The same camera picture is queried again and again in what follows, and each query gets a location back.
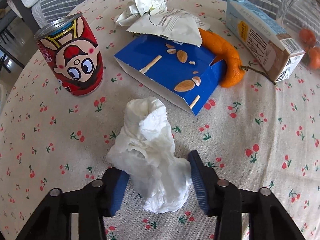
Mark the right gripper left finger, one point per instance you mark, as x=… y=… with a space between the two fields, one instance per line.
x=98 y=199

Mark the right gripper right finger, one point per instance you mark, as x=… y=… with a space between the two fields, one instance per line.
x=221 y=199

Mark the white tissue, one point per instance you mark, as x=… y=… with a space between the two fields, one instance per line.
x=145 y=149

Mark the orange peel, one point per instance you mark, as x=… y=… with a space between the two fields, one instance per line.
x=223 y=50

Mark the milk carton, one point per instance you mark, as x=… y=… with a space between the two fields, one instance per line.
x=275 y=49

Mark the white snack bag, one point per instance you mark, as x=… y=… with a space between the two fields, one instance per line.
x=175 y=24

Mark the cherry print tablecloth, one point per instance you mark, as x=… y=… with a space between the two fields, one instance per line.
x=254 y=134

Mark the blue flattened cardboard box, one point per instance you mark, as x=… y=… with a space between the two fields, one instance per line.
x=183 y=74

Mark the red cartoon drink can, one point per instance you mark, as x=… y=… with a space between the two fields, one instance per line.
x=70 y=49

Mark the small orange in bag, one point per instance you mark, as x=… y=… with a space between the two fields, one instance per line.
x=307 y=37

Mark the clear plastic bag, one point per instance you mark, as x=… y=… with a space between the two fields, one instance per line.
x=294 y=15

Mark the crumpled white paper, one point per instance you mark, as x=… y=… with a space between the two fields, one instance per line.
x=137 y=9

